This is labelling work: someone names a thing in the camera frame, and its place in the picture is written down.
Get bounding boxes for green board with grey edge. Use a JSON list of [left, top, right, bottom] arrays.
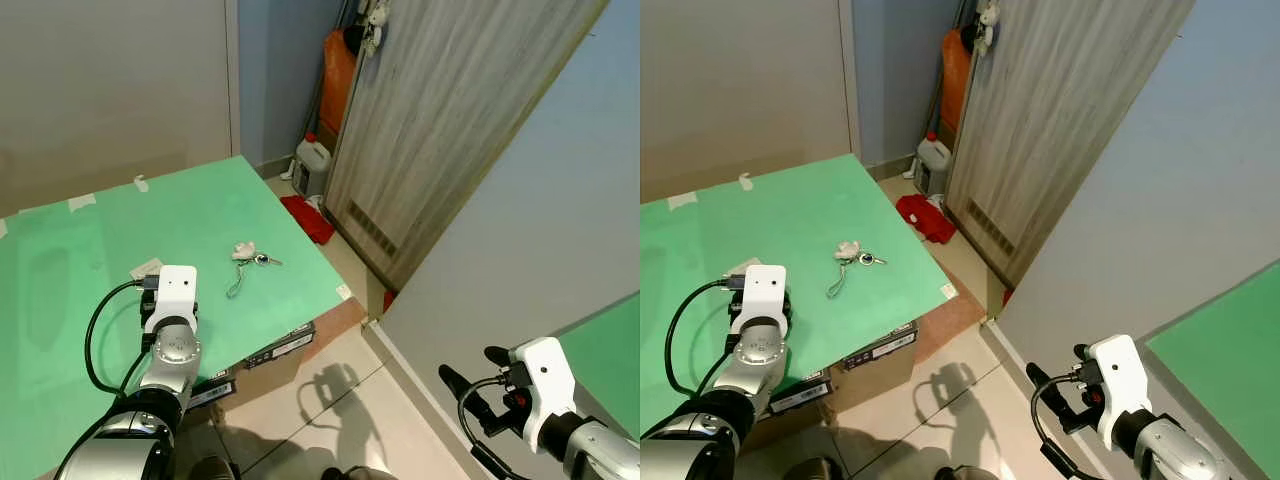
[[1144, 260, 1280, 477], [558, 292, 641, 437]]

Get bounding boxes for white barcode label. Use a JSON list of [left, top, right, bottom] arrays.
[[244, 329, 317, 370], [844, 327, 920, 372], [769, 374, 834, 417], [189, 377, 237, 410]]

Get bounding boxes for red cloth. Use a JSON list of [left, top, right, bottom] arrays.
[[894, 194, 957, 245], [279, 194, 337, 245]]

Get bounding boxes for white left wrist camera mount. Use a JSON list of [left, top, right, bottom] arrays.
[[737, 264, 790, 337], [144, 265, 199, 337]]

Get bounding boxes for white plush toy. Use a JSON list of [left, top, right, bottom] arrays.
[[361, 0, 392, 57], [974, 0, 1005, 57]]

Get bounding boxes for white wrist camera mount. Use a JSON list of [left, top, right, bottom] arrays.
[[1087, 335, 1157, 449], [144, 265, 199, 337], [737, 264, 790, 337], [508, 337, 579, 452]]

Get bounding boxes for keys with white keychain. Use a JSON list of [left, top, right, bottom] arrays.
[[827, 239, 888, 300], [226, 240, 284, 300]]

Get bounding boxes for grey wood grain door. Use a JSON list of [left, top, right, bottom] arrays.
[[945, 0, 1197, 291], [325, 0, 612, 293]]

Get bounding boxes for large green board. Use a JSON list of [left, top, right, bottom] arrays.
[[0, 155, 357, 480], [640, 153, 959, 438]]

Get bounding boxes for white jug with red cap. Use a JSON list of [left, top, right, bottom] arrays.
[[294, 132, 332, 197], [914, 132, 954, 197]]

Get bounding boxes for brown cardboard box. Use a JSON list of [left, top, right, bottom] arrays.
[[180, 296, 369, 411], [765, 290, 989, 451]]

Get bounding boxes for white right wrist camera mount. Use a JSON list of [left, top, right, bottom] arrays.
[[508, 337, 579, 452], [1087, 335, 1157, 449]]

